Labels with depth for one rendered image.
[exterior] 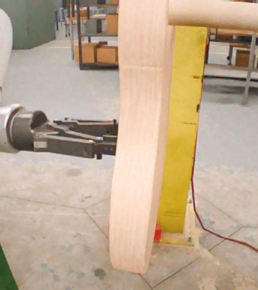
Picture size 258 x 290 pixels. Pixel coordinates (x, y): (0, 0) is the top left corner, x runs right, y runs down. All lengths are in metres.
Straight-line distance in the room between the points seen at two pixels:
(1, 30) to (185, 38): 0.83
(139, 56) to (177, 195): 1.32
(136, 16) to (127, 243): 0.24
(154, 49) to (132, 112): 0.07
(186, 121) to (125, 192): 1.05
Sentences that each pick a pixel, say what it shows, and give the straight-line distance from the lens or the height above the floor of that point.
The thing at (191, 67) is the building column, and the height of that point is 0.99.
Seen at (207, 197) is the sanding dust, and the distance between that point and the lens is 2.08.
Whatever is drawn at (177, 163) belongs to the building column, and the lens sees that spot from 1.44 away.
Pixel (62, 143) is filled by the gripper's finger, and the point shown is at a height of 1.07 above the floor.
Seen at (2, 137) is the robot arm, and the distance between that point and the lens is 0.51.
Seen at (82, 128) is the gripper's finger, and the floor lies 1.05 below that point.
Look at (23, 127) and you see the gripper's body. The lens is 0.49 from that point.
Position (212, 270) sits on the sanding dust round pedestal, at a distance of 1.63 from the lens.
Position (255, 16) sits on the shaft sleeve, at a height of 1.25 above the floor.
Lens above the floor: 1.26
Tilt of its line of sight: 28 degrees down
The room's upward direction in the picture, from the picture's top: straight up
